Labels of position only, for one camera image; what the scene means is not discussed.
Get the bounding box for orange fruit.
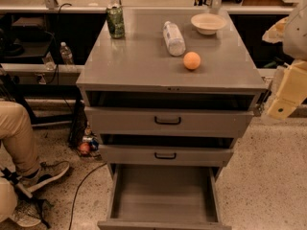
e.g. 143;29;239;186
183;52;201;70

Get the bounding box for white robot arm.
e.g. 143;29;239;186
262;0;307;121

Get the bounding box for grey drawer cabinet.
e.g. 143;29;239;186
76;7;269;230

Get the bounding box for bottom grey drawer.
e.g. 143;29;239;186
97;163;232;230

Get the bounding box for grey drawer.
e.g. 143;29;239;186
84;107;253;138
100;145;233;167
97;163;232;230

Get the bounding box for middle grey drawer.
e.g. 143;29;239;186
100;145;233;167

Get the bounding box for top grey drawer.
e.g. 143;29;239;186
84;107;253;138

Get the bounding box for white bowl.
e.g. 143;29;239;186
191;13;226;35

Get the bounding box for lying clear plastic bottle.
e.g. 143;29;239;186
163;21;186;57

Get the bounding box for green soda can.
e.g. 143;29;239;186
106;3;125;38

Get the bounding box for blue can on floor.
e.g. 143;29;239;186
83;136;99;150

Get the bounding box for red apple on floor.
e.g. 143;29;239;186
79;143;91;155

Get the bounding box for standing water bottle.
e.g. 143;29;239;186
59;42;74;65

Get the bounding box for clear plastic cup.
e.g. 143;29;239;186
42;52;56;71

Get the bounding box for grey sneaker upper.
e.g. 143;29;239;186
21;161;70;193

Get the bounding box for grey sneaker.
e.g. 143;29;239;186
9;200;41;228
21;161;70;193

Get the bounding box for person leg khaki trousers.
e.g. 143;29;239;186
0;102;40;227

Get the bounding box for grey sneaker lower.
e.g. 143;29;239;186
9;200;41;228

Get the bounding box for black floor cable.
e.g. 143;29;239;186
67;162;107;230

